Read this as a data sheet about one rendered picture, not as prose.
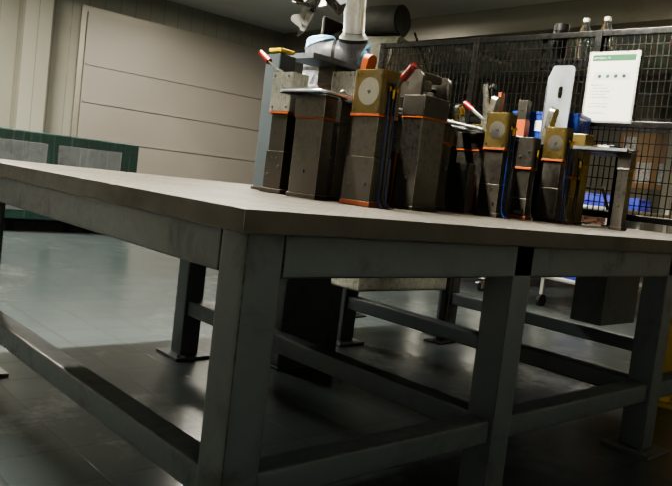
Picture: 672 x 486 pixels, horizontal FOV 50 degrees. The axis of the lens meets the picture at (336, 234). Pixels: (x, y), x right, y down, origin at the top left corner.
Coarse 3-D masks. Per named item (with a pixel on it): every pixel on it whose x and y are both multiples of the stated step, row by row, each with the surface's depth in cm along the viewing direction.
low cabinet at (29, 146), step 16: (0, 128) 607; (0, 144) 608; (16, 144) 616; (32, 144) 625; (48, 144) 635; (64, 144) 644; (80, 144) 654; (96, 144) 664; (112, 144) 674; (128, 144) 685; (16, 160) 618; (32, 160) 627; (48, 160) 637; (64, 160) 645; (80, 160) 655; (96, 160) 665; (112, 160) 675; (128, 160) 687; (16, 208) 623; (16, 224) 631; (32, 224) 640; (48, 224) 649; (64, 224) 659
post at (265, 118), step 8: (272, 56) 233; (280, 56) 230; (288, 56) 232; (280, 64) 230; (288, 64) 233; (272, 72) 232; (264, 80) 235; (272, 80) 232; (264, 88) 235; (264, 96) 235; (264, 104) 235; (264, 112) 234; (264, 120) 234; (264, 128) 234; (264, 136) 234; (264, 144) 234; (256, 152) 237; (264, 152) 234; (256, 160) 237; (264, 160) 234; (256, 168) 236; (256, 176) 236; (256, 184) 236
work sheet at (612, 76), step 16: (592, 64) 318; (608, 64) 313; (624, 64) 308; (592, 80) 318; (608, 80) 313; (624, 80) 308; (592, 96) 318; (608, 96) 313; (624, 96) 308; (592, 112) 317; (608, 112) 312; (624, 112) 308
